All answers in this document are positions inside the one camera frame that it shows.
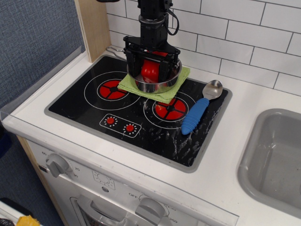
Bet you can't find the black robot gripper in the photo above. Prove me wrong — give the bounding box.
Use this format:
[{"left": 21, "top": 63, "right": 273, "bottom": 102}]
[{"left": 123, "top": 21, "right": 180, "bottom": 82}]

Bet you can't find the red plastic bell pepper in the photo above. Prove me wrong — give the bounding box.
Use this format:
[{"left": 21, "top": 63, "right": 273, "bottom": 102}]
[{"left": 141, "top": 59, "right": 160, "bottom": 83}]

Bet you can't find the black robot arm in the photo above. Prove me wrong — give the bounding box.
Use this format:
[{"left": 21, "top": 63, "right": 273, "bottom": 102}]
[{"left": 123, "top": 0, "right": 180, "bottom": 82}]

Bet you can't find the silver metal pot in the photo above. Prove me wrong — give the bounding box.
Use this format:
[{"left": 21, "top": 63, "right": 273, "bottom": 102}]
[{"left": 106, "top": 47, "right": 182, "bottom": 94}]

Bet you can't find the green folded cloth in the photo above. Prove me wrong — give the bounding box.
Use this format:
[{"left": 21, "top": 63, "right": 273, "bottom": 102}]
[{"left": 118, "top": 67, "right": 190, "bottom": 104}]

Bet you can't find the black toy stovetop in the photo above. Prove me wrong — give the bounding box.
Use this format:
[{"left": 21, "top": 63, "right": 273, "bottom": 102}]
[{"left": 45, "top": 56, "right": 232, "bottom": 172}]

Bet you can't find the grey left oven knob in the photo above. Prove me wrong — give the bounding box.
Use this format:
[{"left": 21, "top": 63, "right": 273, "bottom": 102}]
[{"left": 46, "top": 153, "right": 72, "bottom": 178}]

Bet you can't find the grey oven knob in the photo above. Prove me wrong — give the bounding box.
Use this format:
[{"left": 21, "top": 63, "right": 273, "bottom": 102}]
[
  {"left": 46, "top": 153, "right": 72, "bottom": 178},
  {"left": 135, "top": 198, "right": 166, "bottom": 225}
]

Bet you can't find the grey right oven knob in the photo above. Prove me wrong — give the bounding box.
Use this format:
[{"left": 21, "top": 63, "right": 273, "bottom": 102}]
[{"left": 135, "top": 198, "right": 166, "bottom": 225}]

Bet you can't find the white toy oven front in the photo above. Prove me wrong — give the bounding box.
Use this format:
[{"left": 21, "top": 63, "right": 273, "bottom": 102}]
[{"left": 28, "top": 141, "right": 238, "bottom": 226}]

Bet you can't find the grey plastic sink basin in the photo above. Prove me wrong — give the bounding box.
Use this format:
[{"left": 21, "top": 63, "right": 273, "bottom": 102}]
[{"left": 238, "top": 109, "right": 301, "bottom": 218}]

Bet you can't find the yellow object at corner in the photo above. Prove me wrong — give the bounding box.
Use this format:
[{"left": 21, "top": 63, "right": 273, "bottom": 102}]
[{"left": 16, "top": 215, "right": 40, "bottom": 226}]

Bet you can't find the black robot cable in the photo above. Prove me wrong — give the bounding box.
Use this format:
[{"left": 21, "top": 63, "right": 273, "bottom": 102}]
[{"left": 164, "top": 9, "right": 181, "bottom": 36}]

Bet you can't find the blue handled metal spoon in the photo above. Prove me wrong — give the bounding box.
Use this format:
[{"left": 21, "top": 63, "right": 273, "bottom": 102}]
[{"left": 181, "top": 80, "right": 223, "bottom": 135}]

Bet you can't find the wooden side post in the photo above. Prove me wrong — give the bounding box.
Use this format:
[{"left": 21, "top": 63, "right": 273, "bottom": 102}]
[{"left": 74, "top": 0, "right": 111, "bottom": 63}]

